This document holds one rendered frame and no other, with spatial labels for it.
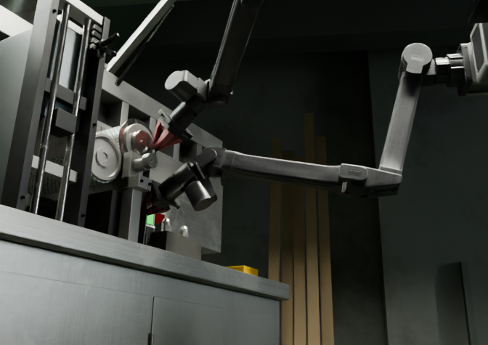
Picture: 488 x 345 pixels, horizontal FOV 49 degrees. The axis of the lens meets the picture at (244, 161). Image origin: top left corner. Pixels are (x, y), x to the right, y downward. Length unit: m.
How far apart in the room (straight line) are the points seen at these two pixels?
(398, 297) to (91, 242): 2.80
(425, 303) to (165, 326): 2.63
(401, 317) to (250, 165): 2.31
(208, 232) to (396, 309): 1.62
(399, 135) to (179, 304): 0.69
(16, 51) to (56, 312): 0.71
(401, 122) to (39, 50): 0.88
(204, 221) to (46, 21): 1.29
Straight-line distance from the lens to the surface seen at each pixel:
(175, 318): 1.12
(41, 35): 1.19
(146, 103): 2.09
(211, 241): 2.29
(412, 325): 3.54
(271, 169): 1.37
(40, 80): 1.13
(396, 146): 1.40
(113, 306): 0.99
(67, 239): 0.89
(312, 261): 3.29
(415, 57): 1.52
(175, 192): 1.42
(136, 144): 1.45
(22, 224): 0.84
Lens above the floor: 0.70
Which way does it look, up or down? 20 degrees up
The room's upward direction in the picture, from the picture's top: 1 degrees clockwise
